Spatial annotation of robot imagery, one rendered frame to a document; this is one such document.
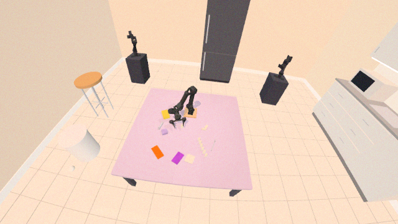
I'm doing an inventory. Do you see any orange flat bar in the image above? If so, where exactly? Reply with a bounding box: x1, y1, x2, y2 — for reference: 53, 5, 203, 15
152, 145, 164, 159

